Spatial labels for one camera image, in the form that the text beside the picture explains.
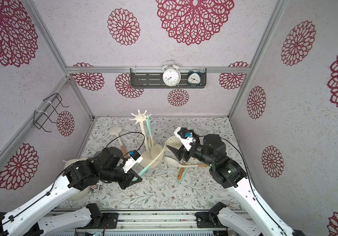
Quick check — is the metal base rail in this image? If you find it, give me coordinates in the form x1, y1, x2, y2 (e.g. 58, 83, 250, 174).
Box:
49, 210, 238, 236

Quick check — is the grey wall shelf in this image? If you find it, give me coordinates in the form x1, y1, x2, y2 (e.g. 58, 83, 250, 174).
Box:
130, 68, 207, 89

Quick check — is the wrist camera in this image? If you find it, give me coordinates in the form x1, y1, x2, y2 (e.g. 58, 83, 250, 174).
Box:
122, 150, 143, 173
174, 127, 197, 151

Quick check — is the white teddy bear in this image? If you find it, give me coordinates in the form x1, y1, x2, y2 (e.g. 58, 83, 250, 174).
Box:
63, 157, 99, 201

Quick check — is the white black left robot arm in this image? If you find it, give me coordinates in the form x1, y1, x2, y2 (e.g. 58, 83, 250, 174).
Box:
0, 147, 143, 236

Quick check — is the cream skimmer edge-on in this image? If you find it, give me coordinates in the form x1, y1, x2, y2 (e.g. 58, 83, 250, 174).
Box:
163, 156, 208, 168

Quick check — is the dark green alarm clock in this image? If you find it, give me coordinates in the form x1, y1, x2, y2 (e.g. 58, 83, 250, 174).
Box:
187, 69, 201, 86

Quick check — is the white alarm clock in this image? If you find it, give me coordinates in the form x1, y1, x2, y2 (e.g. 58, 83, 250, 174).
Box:
162, 60, 181, 87

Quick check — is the cream utensil rack stand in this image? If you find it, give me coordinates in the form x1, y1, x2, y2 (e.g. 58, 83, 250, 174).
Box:
130, 110, 152, 159

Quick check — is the flag pattern packet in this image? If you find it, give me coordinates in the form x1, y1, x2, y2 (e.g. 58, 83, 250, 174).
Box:
90, 184, 103, 193

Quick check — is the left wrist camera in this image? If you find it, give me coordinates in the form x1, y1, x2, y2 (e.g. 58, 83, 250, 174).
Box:
122, 150, 143, 173

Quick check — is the grey oblong case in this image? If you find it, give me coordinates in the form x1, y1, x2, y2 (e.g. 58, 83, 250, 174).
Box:
94, 147, 123, 157

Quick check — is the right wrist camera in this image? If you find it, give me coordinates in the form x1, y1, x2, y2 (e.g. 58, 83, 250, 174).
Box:
174, 127, 197, 151

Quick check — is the lone skimmer orange handle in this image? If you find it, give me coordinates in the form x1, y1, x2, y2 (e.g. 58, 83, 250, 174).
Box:
109, 126, 127, 155

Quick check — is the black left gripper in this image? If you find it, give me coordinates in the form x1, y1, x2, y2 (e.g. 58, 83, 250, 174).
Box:
101, 164, 143, 189

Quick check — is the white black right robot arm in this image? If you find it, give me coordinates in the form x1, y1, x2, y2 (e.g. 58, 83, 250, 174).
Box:
169, 127, 304, 236

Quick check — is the black wire wall rack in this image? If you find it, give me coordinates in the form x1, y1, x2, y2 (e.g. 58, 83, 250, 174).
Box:
32, 93, 69, 133

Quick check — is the cream skimmer behind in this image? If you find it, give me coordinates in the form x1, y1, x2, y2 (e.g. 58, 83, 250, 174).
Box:
177, 162, 188, 181

